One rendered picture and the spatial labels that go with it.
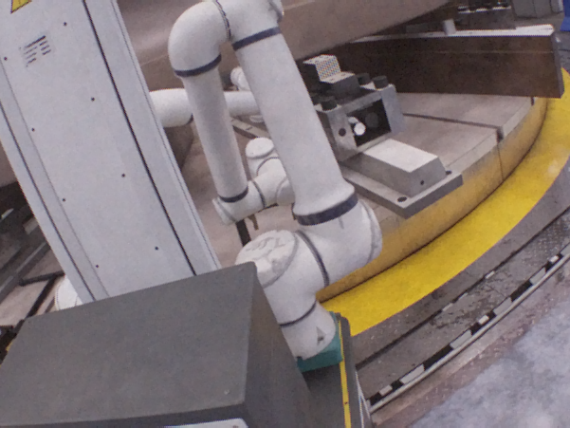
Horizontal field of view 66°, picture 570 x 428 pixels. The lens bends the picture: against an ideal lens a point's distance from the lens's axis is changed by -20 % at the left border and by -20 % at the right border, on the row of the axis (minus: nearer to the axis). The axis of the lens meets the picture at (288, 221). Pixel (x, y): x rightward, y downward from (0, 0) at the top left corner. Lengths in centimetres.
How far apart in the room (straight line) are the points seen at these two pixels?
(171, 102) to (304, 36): 104
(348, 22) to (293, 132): 143
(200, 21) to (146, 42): 128
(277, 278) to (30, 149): 62
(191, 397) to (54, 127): 58
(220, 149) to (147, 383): 73
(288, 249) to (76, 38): 67
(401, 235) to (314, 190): 107
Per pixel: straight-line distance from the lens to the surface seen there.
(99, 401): 79
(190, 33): 114
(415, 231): 227
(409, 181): 194
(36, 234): 322
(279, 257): 117
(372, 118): 224
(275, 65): 116
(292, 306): 123
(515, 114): 276
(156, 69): 229
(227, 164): 136
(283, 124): 117
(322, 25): 246
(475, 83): 307
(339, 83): 220
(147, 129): 95
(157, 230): 103
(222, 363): 73
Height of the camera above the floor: 129
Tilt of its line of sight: 27 degrees down
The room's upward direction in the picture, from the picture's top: 20 degrees counter-clockwise
